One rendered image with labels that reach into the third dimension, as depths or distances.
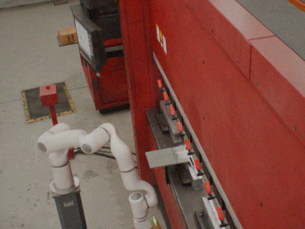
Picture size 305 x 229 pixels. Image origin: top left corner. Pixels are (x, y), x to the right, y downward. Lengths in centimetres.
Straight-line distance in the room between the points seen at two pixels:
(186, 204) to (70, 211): 75
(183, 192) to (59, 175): 80
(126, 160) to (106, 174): 222
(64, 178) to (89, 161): 196
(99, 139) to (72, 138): 21
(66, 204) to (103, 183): 156
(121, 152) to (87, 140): 19
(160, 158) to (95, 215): 131
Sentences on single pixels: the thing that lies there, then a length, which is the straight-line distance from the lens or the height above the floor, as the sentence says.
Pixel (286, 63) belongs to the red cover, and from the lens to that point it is 143.
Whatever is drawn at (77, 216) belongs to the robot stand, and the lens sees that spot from 318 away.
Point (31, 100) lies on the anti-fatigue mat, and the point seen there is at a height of 1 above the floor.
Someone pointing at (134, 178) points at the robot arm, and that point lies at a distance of 257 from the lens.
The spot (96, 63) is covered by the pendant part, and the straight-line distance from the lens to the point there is 382.
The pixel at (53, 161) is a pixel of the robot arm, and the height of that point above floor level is 123.
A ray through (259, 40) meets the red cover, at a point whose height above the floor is 230.
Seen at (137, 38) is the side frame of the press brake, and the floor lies 152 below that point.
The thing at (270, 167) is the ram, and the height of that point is 192.
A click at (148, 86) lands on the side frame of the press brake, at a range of 386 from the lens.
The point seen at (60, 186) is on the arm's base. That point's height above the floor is 104.
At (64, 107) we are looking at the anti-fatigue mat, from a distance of 594.
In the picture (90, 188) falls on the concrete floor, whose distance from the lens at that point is 459.
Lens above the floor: 293
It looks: 32 degrees down
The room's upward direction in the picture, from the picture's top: 5 degrees counter-clockwise
